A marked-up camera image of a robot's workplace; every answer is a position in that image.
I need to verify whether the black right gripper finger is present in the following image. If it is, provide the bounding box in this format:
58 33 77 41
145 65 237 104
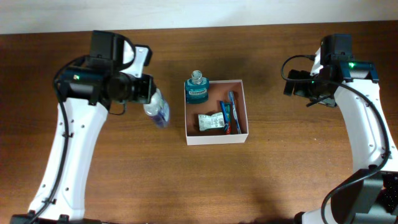
284 70 300 96
294 70 311 96

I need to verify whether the clear hand soap pump bottle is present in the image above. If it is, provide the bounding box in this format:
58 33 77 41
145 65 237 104
143 88 170 128

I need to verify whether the blue white capped toothbrush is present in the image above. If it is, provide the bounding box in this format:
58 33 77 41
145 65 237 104
228 91 242 134

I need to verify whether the pink cardboard box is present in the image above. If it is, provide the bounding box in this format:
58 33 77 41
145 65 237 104
184 80 249 145

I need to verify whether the blue razor handle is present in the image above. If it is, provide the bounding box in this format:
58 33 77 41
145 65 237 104
220 101 229 134

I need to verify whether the teal mouthwash bottle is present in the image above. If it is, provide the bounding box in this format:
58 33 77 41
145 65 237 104
185 70 210 104

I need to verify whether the green white soap packet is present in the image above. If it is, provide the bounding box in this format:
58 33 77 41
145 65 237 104
198 112 225 131

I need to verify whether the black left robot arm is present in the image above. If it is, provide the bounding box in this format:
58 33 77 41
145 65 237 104
11 30 170 223

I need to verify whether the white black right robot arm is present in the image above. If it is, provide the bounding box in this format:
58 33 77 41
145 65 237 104
281 34 397 224

